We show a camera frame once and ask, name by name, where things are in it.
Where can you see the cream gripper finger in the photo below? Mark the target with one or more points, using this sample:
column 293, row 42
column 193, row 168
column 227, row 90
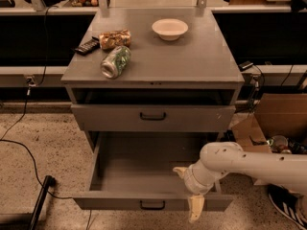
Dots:
column 196, row 203
column 180, row 171

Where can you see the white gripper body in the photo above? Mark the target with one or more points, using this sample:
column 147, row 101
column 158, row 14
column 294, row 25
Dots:
column 192, row 182

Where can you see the grey drawer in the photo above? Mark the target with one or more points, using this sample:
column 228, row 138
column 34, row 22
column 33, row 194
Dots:
column 160, row 118
column 134, row 171

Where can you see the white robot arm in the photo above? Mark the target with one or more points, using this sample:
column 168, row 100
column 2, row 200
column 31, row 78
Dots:
column 216, row 157

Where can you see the grey drawer cabinet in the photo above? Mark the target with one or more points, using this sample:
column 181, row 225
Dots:
column 196, row 69

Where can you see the grey top drawer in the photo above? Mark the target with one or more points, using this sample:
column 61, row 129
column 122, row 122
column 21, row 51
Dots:
column 160, row 118

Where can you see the black flat object on floor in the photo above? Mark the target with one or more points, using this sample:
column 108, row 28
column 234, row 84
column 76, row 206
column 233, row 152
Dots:
column 228, row 136

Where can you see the cans in cardboard box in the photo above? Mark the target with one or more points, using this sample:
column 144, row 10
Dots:
column 282, row 144

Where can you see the black striped sneaker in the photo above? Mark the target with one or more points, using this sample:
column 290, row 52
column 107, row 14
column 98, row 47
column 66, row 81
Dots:
column 285, row 203

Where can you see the cardboard box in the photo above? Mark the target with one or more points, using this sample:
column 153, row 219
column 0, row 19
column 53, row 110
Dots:
column 276, row 114

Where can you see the small black device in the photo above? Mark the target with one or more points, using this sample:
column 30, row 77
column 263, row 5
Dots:
column 245, row 65

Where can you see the green soda can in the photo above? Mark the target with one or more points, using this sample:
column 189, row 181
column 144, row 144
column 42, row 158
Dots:
column 115, row 62

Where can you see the black stand leg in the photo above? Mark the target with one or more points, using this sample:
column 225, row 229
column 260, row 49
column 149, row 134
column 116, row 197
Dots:
column 49, row 181

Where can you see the white bowl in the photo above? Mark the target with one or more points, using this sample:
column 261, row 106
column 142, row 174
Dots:
column 169, row 29

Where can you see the brown snack bag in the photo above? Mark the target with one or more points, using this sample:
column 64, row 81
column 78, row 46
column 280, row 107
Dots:
column 112, row 39

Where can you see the black remote control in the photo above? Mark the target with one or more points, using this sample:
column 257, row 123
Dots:
column 88, row 47

